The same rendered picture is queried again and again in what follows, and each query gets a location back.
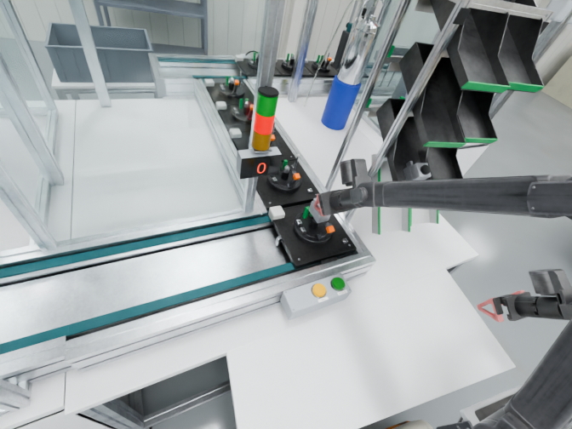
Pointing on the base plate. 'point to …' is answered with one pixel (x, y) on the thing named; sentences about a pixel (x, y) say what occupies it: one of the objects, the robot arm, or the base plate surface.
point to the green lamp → (265, 105)
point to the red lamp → (264, 126)
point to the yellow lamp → (261, 142)
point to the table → (365, 360)
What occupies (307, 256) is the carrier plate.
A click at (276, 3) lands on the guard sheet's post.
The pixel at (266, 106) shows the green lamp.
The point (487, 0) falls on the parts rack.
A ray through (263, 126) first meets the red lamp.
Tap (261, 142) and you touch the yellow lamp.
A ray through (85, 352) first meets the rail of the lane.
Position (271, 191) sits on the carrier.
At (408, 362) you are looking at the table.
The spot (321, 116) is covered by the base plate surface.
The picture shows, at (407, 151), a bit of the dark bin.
